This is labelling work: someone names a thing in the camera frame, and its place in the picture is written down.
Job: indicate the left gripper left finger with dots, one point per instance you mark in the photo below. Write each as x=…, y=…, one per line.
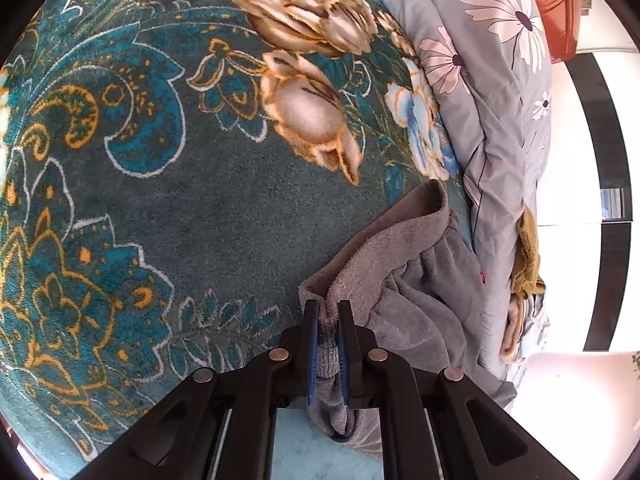
x=282, y=377

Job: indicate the grey floral duvet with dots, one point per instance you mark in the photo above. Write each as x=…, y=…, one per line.
x=491, y=79

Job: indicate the olive green garment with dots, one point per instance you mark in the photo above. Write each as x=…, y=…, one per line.
x=525, y=278

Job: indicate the beige pink garment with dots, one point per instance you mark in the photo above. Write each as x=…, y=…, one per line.
x=513, y=332

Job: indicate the grey fleece sweatpants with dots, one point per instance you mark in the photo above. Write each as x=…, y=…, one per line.
x=412, y=278

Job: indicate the teal floral blanket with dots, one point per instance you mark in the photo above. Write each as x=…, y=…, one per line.
x=171, y=171

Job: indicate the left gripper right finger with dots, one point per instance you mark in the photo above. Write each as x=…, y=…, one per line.
x=384, y=383

